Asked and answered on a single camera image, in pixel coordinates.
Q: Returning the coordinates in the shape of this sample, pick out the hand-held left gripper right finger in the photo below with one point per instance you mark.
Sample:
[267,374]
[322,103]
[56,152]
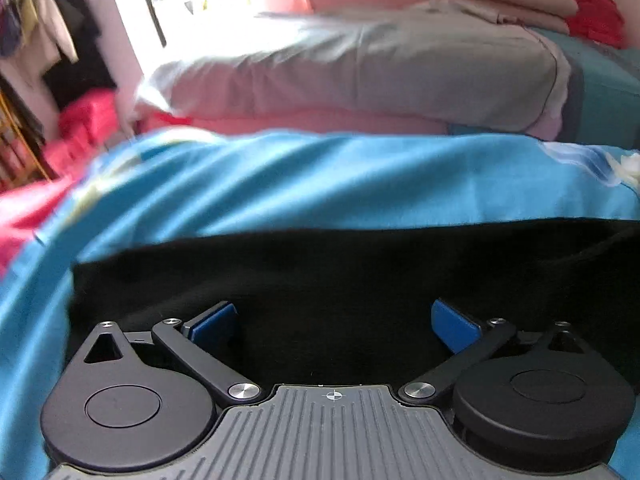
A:
[450,327]

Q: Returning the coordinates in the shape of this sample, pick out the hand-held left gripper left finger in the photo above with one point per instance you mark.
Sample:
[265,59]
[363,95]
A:
[216,324]

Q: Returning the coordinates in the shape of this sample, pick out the black pants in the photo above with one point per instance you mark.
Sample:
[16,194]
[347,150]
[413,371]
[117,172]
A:
[345,300]

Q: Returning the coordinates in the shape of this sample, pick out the blue printed bed sheet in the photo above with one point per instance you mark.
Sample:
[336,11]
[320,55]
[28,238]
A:
[280,185]

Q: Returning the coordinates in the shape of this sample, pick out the pink blanket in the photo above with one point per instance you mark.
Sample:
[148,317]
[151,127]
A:
[345,122]

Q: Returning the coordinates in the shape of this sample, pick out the grey pillow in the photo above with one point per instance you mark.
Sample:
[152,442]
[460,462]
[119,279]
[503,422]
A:
[360,65]

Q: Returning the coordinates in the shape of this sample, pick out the hanging clothes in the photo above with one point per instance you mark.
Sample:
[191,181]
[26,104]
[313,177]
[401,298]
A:
[45,25]

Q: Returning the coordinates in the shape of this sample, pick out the red cloth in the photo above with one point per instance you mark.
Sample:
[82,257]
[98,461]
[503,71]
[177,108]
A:
[597,10]

